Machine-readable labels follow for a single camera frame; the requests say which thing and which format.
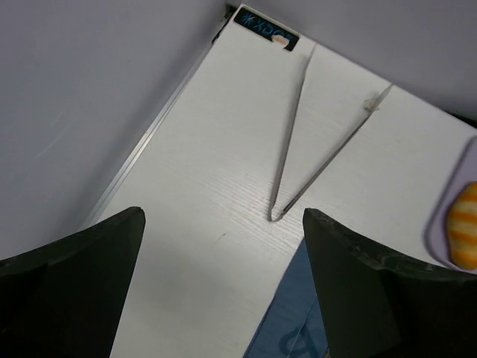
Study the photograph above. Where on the silver metal tongs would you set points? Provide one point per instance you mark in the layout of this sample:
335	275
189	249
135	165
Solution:
334	99

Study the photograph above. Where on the aluminium table edge rail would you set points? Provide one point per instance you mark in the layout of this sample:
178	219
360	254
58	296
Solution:
161	114

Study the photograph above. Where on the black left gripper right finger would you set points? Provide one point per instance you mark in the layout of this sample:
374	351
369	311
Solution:
378	302

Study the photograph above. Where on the striped orange bread roll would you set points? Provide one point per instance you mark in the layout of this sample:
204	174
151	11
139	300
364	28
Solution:
461	229

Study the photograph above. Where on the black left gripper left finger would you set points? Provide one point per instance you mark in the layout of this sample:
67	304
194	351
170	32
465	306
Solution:
65	299

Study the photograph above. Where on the lilac plastic tray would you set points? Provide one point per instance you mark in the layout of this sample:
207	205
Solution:
435	237

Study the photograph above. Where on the blue patterned placemat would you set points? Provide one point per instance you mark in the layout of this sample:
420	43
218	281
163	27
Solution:
292	326

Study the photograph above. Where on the black logo sticker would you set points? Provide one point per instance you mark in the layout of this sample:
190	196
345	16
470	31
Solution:
266	28

